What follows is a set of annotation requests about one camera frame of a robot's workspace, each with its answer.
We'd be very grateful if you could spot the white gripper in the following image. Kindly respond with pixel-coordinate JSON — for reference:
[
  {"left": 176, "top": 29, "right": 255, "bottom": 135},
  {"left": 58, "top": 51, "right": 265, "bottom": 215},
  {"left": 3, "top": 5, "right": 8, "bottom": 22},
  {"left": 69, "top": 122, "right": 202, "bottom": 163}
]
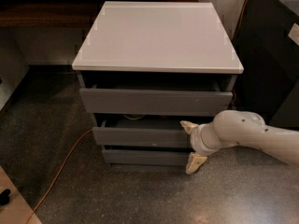
[{"left": 180, "top": 120, "right": 223, "bottom": 175}]

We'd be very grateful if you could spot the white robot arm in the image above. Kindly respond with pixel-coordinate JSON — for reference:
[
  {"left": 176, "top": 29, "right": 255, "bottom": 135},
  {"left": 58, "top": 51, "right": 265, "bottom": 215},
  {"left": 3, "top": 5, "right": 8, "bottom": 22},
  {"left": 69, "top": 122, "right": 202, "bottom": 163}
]
[{"left": 180, "top": 110, "right": 299, "bottom": 175}]

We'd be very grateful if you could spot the grey drawer cabinet white top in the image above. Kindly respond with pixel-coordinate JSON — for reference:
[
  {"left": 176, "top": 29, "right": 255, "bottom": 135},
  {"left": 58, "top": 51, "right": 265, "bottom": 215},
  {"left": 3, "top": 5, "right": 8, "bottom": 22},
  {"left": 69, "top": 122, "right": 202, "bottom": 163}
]
[{"left": 72, "top": 2, "right": 243, "bottom": 171}]

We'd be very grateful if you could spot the grey top drawer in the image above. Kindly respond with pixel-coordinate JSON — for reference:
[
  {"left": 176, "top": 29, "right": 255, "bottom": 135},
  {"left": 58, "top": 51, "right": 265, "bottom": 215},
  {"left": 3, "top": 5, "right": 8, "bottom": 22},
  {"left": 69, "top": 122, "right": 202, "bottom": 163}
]
[{"left": 79, "top": 88, "right": 233, "bottom": 117}]

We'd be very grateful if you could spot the white bowl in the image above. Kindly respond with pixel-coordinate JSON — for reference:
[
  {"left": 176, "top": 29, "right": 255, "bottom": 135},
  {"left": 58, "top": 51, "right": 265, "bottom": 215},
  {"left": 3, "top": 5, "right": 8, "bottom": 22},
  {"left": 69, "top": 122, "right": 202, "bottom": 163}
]
[{"left": 123, "top": 114, "right": 145, "bottom": 120}]

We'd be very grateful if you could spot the light wooden board corner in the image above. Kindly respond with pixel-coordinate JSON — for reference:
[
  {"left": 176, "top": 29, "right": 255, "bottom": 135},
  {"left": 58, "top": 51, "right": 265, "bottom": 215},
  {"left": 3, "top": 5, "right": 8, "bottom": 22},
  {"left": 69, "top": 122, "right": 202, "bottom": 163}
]
[{"left": 0, "top": 166, "right": 42, "bottom": 224}]

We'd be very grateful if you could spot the small black object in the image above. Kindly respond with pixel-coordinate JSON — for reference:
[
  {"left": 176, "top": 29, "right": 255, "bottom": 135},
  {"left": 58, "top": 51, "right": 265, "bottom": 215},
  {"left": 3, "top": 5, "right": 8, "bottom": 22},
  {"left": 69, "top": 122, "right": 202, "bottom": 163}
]
[{"left": 0, "top": 189, "right": 11, "bottom": 205}]

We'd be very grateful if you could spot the dark wooden shelf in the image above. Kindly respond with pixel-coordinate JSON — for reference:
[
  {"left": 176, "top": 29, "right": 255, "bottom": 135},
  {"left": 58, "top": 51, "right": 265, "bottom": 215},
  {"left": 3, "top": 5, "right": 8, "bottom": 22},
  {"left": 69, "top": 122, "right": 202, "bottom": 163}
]
[{"left": 0, "top": 0, "right": 198, "bottom": 28}]

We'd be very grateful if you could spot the orange cable on floor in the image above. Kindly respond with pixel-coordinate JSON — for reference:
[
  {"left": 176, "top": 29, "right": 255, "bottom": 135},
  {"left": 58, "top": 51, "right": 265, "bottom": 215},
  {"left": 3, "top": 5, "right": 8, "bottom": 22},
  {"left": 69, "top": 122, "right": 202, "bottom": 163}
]
[{"left": 25, "top": 0, "right": 261, "bottom": 224}]

